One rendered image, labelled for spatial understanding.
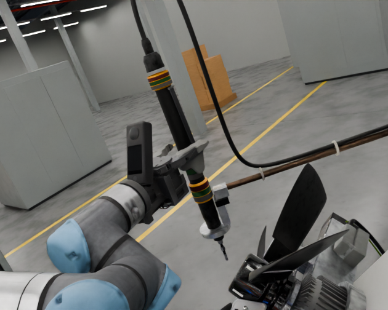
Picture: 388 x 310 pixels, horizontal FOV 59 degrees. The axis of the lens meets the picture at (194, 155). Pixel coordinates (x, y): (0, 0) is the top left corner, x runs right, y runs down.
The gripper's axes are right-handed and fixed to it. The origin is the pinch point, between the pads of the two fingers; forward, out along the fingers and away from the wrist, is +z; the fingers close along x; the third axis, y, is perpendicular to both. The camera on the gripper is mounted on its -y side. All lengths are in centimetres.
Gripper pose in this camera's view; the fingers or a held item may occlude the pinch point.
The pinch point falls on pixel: (186, 142)
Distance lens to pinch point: 74.3
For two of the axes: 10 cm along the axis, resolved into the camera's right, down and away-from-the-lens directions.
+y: 3.3, 8.9, 3.1
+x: 8.0, -0.9, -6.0
